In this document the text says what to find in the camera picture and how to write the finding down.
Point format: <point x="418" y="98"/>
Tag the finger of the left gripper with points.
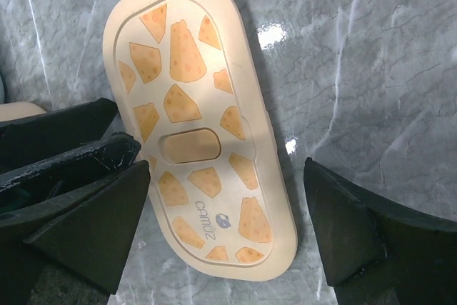
<point x="46" y="179"/>
<point x="35" y="138"/>

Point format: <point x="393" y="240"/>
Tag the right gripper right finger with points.
<point x="376" y="251"/>

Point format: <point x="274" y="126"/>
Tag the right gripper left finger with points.
<point x="72" y="249"/>

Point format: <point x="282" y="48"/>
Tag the beige lunch box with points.
<point x="19" y="110"/>

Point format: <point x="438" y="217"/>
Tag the blue lunch box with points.
<point x="2" y="91"/>

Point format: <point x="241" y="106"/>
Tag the beige patterned lid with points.
<point x="183" y="78"/>

